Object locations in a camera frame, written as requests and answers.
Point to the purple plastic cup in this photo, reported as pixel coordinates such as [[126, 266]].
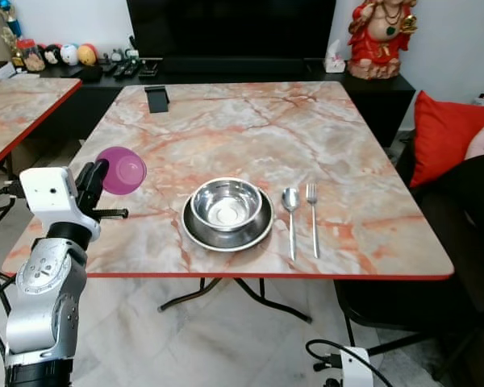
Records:
[[126, 171]]

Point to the black phone stand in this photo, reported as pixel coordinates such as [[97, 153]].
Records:
[[157, 99]]

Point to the marble pattern side table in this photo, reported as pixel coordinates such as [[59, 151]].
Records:
[[16, 109]]

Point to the black remote control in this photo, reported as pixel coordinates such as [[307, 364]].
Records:
[[129, 68]]

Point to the black chair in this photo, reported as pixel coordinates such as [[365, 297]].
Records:
[[460, 234]]

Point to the red cushion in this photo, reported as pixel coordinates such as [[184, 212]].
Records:
[[444, 137]]

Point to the yellow orange round toy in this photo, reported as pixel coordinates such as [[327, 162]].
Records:
[[87, 56]]

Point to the stainless steel bowl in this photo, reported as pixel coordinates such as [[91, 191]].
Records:
[[226, 205]]

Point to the black white round toy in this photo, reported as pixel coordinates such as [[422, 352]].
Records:
[[52, 55]]

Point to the stainless steel plate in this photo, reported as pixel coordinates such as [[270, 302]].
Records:
[[226, 239]]

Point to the glass jar red lid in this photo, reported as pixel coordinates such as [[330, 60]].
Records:
[[31, 56]]

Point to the black metal table legs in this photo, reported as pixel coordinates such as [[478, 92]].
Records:
[[262, 297]]

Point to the steel spoon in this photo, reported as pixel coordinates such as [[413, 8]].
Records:
[[290, 199]]

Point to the black television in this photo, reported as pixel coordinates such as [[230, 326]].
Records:
[[230, 28]]

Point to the steel fork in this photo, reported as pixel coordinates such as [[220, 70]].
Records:
[[313, 218]]

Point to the red laughing Buddha statue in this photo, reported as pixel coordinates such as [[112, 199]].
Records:
[[381, 44]]

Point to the white pink tissue box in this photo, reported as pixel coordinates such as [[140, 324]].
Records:
[[335, 60]]

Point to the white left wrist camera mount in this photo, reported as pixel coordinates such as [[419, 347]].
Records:
[[50, 193]]

